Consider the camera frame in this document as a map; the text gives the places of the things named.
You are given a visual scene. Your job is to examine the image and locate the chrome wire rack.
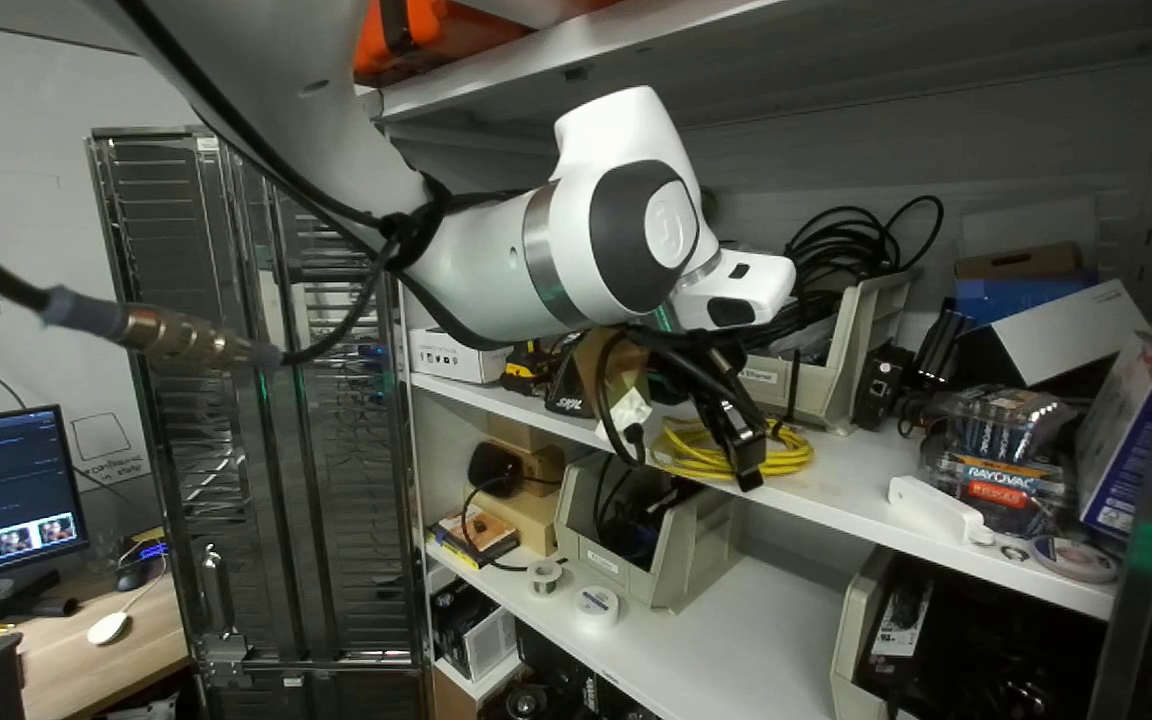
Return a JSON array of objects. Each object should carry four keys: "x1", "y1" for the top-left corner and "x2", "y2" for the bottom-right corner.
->
[{"x1": 84, "y1": 124, "x2": 429, "y2": 678}]

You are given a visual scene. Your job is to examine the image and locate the white shelf unit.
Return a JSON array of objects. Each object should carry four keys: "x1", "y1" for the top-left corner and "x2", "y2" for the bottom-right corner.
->
[{"x1": 371, "y1": 0, "x2": 1152, "y2": 720}]

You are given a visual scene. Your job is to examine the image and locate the small white box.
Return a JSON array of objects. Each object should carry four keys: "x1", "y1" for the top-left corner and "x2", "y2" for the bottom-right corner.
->
[{"x1": 407, "y1": 325, "x2": 517, "y2": 387}]

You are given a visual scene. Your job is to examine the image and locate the black handheld radio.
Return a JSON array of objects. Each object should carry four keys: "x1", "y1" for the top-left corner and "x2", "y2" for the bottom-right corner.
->
[{"x1": 854, "y1": 339, "x2": 923, "y2": 434}]

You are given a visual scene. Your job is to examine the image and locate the yellow cable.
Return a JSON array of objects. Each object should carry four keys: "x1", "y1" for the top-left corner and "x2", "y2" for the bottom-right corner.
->
[{"x1": 652, "y1": 413, "x2": 825, "y2": 489}]

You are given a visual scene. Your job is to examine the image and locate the blue and white box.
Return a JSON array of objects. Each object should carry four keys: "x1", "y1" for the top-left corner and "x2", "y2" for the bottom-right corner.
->
[{"x1": 1074, "y1": 330, "x2": 1152, "y2": 552}]

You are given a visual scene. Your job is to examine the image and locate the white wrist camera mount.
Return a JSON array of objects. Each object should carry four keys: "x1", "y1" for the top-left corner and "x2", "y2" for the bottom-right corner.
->
[{"x1": 672, "y1": 244, "x2": 799, "y2": 338}]

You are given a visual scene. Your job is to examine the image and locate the orange object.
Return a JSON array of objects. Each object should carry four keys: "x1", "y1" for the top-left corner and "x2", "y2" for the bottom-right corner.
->
[{"x1": 347, "y1": 0, "x2": 456, "y2": 88}]

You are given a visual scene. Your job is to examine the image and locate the computer monitor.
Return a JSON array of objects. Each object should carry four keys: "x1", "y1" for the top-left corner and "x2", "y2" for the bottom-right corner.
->
[{"x1": 0, "y1": 406, "x2": 94, "y2": 600}]

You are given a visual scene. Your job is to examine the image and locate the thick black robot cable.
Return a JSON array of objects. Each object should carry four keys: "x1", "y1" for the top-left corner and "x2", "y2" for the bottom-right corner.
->
[{"x1": 0, "y1": 205, "x2": 290, "y2": 377}]

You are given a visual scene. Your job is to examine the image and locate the wooden desk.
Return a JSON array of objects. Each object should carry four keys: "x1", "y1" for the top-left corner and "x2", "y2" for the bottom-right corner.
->
[{"x1": 0, "y1": 565, "x2": 194, "y2": 720}]

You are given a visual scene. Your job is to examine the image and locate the beige bin with dark gear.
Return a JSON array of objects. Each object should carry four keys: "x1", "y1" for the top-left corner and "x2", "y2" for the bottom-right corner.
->
[{"x1": 825, "y1": 544, "x2": 951, "y2": 720}]

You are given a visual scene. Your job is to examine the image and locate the beige bin with black items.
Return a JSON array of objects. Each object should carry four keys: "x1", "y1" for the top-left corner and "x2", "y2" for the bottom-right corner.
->
[{"x1": 557, "y1": 458, "x2": 745, "y2": 615}]

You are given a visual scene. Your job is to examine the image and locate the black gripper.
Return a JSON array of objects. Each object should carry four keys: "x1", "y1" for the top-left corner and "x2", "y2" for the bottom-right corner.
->
[{"x1": 561, "y1": 322, "x2": 772, "y2": 498}]

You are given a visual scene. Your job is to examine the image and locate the silver tape roll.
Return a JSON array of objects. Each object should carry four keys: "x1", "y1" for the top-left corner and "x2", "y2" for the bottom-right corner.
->
[{"x1": 1027, "y1": 529, "x2": 1125, "y2": 590}]

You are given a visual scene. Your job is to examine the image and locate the beige cable storage bin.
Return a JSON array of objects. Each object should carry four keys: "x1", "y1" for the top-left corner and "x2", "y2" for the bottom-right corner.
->
[{"x1": 735, "y1": 264, "x2": 930, "y2": 434}]

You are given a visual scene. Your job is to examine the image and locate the white flat box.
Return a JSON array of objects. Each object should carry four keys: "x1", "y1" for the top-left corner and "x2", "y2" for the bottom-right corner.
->
[{"x1": 992, "y1": 278, "x2": 1152, "y2": 392}]

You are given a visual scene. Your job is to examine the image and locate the blue flat box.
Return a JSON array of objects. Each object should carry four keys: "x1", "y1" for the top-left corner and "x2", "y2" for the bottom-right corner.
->
[{"x1": 951, "y1": 271, "x2": 1106, "y2": 334}]

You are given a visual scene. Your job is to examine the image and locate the battery pack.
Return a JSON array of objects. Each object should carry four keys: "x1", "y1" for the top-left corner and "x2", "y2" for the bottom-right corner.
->
[{"x1": 915, "y1": 379, "x2": 1087, "y2": 534}]

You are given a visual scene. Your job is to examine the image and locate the black coiled cables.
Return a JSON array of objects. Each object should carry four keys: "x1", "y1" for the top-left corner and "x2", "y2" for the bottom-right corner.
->
[{"x1": 781, "y1": 194, "x2": 951, "y2": 325}]

